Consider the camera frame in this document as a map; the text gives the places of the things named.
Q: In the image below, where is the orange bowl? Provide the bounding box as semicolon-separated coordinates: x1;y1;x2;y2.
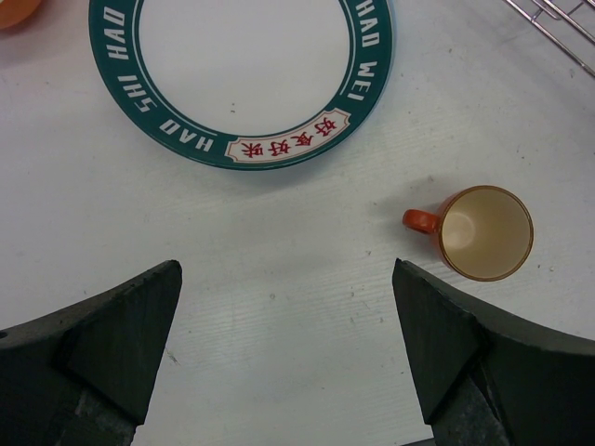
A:
0;0;41;30

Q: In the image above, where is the metal wire dish rack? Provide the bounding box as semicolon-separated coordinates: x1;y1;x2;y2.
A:
504;0;595;78

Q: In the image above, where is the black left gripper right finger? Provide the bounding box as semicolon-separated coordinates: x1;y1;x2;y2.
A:
392;260;594;445

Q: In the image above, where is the green rimmed printed plate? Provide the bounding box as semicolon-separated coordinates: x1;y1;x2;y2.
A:
88;1;396;171

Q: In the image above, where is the orange red mug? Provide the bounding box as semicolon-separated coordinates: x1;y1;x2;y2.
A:
402;185;535;282

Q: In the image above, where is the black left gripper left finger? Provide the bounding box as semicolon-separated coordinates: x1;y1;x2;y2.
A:
1;260;182;445

